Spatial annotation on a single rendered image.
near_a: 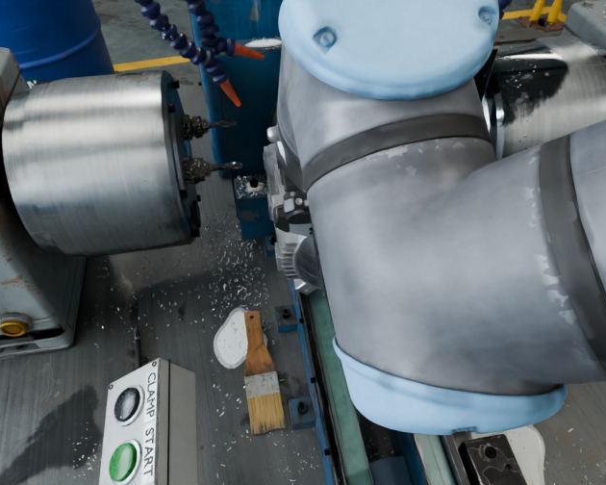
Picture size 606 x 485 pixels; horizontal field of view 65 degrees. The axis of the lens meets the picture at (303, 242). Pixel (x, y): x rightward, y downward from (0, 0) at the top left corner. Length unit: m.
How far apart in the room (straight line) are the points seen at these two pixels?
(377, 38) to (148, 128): 0.45
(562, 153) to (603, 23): 0.74
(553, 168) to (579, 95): 0.59
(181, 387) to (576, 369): 0.37
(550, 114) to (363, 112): 0.55
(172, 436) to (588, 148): 0.39
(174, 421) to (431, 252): 0.33
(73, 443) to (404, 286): 0.66
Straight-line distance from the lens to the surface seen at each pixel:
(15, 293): 0.77
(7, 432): 0.85
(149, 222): 0.65
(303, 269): 0.65
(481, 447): 0.70
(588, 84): 0.78
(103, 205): 0.64
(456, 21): 0.22
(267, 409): 0.74
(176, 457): 0.46
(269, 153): 0.67
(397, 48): 0.20
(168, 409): 0.46
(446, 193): 0.19
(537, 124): 0.72
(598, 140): 0.18
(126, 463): 0.46
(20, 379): 0.88
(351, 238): 0.20
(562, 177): 0.17
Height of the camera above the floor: 1.49
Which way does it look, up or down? 49 degrees down
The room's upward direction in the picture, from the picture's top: straight up
